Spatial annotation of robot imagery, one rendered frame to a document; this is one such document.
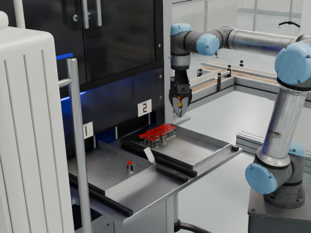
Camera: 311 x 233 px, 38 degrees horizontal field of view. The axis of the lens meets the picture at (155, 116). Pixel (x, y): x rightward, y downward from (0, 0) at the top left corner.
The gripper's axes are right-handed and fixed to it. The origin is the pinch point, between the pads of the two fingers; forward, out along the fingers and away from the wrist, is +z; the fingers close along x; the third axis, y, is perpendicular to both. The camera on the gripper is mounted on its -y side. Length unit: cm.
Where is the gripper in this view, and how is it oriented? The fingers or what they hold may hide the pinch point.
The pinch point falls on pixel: (180, 115)
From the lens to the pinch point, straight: 177.8
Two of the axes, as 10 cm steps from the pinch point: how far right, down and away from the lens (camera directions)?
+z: 0.2, 9.2, 3.8
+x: -10.0, 0.3, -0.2
